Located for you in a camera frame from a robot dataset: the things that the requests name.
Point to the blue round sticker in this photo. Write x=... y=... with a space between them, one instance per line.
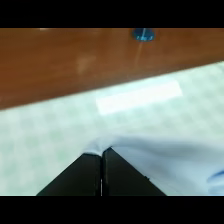
x=143 y=34

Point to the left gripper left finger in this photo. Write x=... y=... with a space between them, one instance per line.
x=80 y=176

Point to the pale blue shirt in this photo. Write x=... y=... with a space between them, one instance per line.
x=173 y=160

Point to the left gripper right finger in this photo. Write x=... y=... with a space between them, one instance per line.
x=128 y=178

